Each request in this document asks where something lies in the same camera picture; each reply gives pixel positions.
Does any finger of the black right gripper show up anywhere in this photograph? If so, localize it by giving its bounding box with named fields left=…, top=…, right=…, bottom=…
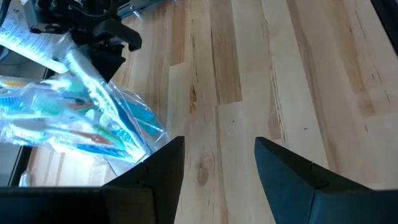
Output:
left=93, top=21, right=142, bottom=52
left=88, top=45, right=125, bottom=83

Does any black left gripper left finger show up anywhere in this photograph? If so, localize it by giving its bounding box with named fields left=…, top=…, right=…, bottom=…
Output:
left=0, top=135, right=186, bottom=224

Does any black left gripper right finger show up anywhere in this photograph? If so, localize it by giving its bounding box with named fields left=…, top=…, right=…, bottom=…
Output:
left=254, top=136, right=398, bottom=224

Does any small blue mouthwash bottle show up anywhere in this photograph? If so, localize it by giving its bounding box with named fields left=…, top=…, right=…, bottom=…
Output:
left=126, top=99, right=158, bottom=138

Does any clear acrylic organizer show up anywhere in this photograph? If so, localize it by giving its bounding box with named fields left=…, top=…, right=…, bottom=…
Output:
left=0, top=71, right=171, bottom=175

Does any white wipes canister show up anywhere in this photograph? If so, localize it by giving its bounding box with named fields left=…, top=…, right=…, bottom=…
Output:
left=0, top=0, right=70, bottom=75

